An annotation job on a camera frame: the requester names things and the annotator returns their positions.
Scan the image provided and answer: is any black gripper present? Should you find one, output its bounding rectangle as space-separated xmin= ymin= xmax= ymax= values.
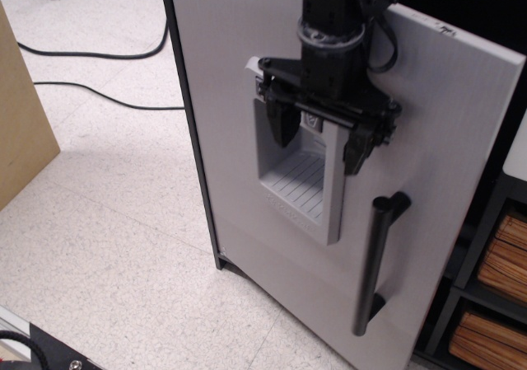
xmin=257 ymin=36 xmax=402 ymax=176

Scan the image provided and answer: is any grey toy fridge door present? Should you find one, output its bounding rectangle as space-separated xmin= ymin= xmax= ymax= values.
xmin=166 ymin=0 xmax=527 ymax=370

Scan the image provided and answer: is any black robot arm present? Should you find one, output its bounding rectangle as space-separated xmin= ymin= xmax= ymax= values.
xmin=257 ymin=0 xmax=402 ymax=176

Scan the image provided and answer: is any white counter top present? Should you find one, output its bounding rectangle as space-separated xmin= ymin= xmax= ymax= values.
xmin=502 ymin=115 xmax=527 ymax=181

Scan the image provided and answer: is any upper woven basket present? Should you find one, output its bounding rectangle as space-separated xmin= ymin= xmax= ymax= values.
xmin=477 ymin=209 xmax=526 ymax=303

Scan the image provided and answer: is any woven basket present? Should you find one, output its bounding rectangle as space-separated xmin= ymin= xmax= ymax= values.
xmin=477 ymin=209 xmax=526 ymax=303
xmin=448 ymin=311 xmax=526 ymax=370

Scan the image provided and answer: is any lower woven basket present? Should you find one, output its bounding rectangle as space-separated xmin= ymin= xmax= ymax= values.
xmin=448 ymin=311 xmax=526 ymax=370

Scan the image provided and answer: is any light wooden board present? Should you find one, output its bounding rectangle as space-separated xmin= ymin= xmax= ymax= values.
xmin=1 ymin=9 xmax=60 ymax=208

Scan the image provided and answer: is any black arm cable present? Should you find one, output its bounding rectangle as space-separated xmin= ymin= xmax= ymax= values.
xmin=356 ymin=0 xmax=400 ymax=75

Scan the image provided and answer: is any black door handle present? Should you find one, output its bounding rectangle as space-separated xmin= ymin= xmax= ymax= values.
xmin=352 ymin=191 xmax=412 ymax=337

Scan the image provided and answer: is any upper black floor cable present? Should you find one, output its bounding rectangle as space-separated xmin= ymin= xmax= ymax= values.
xmin=16 ymin=17 xmax=170 ymax=61

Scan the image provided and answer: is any black floor cable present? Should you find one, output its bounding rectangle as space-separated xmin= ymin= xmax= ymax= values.
xmin=32 ymin=81 xmax=186 ymax=111
xmin=16 ymin=17 xmax=170 ymax=61

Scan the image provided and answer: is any lower black floor cable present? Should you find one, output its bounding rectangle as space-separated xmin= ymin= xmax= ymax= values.
xmin=32 ymin=81 xmax=186 ymax=111

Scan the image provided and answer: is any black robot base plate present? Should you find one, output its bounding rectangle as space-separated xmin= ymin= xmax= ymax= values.
xmin=29 ymin=323 xmax=101 ymax=370

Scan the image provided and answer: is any black braided cable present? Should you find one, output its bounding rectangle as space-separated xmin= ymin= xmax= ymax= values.
xmin=0 ymin=328 xmax=48 ymax=370

